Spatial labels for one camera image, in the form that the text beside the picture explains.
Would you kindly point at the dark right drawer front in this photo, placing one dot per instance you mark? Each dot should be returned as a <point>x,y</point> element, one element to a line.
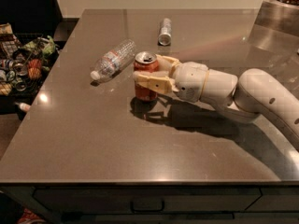
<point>276,200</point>

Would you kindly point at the steel box on counter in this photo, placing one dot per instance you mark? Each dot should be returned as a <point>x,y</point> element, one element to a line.
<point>279,17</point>

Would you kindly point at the clear plastic water bottle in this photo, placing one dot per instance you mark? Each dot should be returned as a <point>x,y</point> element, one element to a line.
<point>114,61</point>

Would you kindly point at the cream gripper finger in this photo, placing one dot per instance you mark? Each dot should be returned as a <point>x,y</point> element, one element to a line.
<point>168,64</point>
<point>159,81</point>

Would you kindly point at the red coke can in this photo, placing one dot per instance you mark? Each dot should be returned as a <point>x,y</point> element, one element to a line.
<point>145,63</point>

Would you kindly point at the black wire basket of snacks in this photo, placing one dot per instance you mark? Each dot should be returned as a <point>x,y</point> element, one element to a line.
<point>25,61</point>

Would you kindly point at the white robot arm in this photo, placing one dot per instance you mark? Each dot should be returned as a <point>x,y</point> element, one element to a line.
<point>255,93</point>

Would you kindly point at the small white-capped bottle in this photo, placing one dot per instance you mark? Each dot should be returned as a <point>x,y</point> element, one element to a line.
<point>23,106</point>

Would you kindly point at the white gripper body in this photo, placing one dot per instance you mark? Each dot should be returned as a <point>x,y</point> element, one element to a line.
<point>190,80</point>

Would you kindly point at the dark drawer with handle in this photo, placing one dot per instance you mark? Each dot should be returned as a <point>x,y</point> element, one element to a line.
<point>138,200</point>

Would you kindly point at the silver aluminium can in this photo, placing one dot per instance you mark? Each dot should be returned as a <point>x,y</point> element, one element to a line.
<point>165,32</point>

